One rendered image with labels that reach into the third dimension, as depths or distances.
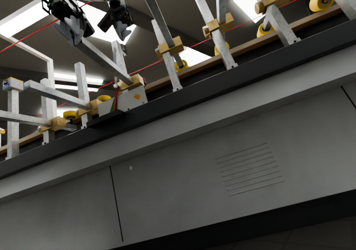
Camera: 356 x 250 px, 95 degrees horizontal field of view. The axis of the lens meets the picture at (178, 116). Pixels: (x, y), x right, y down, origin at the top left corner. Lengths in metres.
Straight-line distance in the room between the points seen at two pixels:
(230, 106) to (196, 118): 0.15
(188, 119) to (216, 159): 0.28
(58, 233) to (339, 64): 1.62
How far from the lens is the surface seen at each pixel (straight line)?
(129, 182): 1.03
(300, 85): 0.79
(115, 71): 0.74
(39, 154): 1.09
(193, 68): 0.97
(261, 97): 0.73
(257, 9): 0.94
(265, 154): 0.90
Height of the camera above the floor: 0.39
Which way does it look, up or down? 17 degrees up
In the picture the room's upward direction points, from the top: 18 degrees counter-clockwise
